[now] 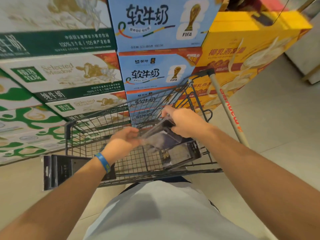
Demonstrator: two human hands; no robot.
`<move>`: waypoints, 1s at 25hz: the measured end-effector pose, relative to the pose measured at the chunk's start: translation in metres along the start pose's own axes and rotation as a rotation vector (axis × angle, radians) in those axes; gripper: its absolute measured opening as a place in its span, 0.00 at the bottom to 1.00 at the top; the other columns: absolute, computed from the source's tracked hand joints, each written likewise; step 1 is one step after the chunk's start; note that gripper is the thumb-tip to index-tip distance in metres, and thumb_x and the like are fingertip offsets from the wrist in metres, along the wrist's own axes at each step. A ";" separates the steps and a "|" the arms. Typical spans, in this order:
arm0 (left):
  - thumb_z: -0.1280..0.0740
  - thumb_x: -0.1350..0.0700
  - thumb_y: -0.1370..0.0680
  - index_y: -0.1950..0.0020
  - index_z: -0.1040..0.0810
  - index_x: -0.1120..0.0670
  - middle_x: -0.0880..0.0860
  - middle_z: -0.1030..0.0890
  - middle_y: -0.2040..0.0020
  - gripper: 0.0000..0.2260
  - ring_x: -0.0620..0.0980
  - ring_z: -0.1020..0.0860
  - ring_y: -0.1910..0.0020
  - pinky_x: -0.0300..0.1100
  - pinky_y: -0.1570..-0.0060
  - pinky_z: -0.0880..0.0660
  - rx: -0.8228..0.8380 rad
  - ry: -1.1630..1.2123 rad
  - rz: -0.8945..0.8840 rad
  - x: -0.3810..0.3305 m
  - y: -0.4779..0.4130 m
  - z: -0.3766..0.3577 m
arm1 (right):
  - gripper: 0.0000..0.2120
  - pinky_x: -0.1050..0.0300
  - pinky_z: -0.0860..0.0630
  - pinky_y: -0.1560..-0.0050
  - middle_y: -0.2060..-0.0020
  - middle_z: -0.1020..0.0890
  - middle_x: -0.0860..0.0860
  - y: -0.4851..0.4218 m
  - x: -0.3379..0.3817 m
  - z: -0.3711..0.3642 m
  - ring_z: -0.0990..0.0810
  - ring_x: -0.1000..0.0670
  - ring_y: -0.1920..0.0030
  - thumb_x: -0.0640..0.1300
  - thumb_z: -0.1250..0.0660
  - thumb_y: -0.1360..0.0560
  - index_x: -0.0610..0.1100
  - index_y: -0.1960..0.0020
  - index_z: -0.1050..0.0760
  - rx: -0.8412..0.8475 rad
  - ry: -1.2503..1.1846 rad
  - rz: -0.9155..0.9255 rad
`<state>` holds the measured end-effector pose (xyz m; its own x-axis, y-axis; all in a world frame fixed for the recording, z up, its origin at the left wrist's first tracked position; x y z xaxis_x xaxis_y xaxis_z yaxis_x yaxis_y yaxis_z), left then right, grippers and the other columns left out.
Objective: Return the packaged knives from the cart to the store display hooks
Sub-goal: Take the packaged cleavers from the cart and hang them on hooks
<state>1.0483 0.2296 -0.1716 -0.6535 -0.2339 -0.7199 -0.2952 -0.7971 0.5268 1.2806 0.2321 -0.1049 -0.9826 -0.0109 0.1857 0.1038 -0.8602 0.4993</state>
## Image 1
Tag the person's right hand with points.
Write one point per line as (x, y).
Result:
(190, 122)

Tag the person's left hand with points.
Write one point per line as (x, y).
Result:
(122, 144)

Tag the black packaged cleaver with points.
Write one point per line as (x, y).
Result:
(160, 137)

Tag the person's right forearm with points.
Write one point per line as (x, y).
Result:
(270, 177)

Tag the person's left forearm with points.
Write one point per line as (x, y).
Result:
(55, 199)

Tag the blue wristband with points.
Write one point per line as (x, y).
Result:
(103, 162)

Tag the black shorts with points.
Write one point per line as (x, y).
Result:
(175, 179)

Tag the white shirt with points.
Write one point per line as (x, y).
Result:
(160, 214)

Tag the stack of light blue cartons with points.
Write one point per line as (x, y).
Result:
(155, 34)

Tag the stack of dark green cartons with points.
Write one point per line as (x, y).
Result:
(62, 69)

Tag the stack of green swirl cartons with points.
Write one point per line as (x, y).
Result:
(25, 117)

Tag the white display table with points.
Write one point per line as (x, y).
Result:
(307, 57)

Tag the red carton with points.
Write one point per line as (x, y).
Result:
(272, 2)

